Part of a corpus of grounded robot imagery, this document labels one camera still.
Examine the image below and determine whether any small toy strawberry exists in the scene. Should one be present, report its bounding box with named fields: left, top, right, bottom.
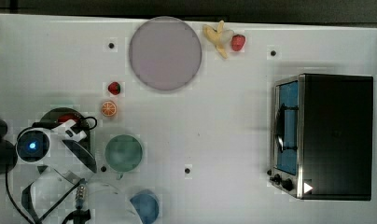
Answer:
left=107, top=82, right=121, bottom=95

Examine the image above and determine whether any large red toy strawberry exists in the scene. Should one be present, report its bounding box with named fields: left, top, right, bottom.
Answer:
left=230, top=35, right=246, bottom=51

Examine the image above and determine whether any green oval strainer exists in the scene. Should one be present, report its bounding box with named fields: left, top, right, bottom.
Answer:
left=40, top=107, right=91, bottom=149

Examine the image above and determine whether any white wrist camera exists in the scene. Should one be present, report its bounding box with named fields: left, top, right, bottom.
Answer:
left=53, top=119, right=87, bottom=142

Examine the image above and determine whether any toy orange slice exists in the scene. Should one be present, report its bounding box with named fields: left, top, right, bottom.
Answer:
left=101, top=101, right=117, bottom=117

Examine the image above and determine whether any blue bowl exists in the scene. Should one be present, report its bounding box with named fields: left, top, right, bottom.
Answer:
left=130, top=189, right=160, bottom=224

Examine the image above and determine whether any round grey plate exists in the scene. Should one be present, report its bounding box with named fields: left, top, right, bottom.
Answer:
left=129, top=17, right=202, bottom=91

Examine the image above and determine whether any green cup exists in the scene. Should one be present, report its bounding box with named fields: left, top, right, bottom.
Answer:
left=105, top=134, right=143, bottom=180

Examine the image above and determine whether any red ketchup bottle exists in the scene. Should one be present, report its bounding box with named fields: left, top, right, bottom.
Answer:
left=57, top=113, right=80, bottom=123

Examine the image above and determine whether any peeled toy banana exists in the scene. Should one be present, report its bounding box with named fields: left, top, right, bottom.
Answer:
left=202, top=21, right=234, bottom=59

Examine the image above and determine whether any black toaster oven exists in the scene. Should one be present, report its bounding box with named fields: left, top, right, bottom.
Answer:
left=267, top=73, right=374, bottom=201

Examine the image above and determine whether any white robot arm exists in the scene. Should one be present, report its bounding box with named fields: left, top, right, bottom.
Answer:
left=6, top=128, right=143, bottom=224

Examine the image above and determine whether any black cylinder stand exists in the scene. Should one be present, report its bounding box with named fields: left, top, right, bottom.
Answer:
left=0, top=119, right=18, bottom=175

